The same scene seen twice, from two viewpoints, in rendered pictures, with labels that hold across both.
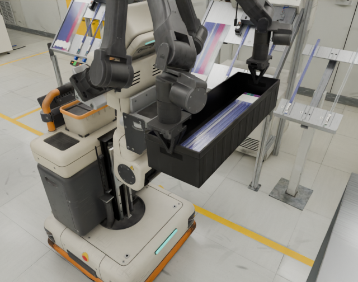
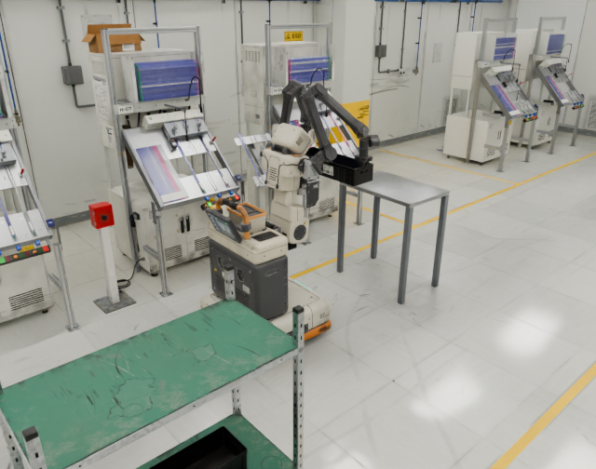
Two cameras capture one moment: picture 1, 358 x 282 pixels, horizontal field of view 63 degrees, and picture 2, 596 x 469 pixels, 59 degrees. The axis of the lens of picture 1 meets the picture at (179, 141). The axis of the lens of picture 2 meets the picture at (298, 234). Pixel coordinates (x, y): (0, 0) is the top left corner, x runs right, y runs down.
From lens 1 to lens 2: 3.25 m
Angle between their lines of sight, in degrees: 65
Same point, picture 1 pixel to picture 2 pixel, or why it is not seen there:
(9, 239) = (221, 404)
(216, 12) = (136, 139)
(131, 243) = (301, 295)
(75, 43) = not seen: outside the picture
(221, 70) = (190, 180)
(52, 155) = (279, 240)
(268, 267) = (319, 278)
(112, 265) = (316, 303)
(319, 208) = not seen: hidden behind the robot
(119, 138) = (296, 207)
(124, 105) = (297, 183)
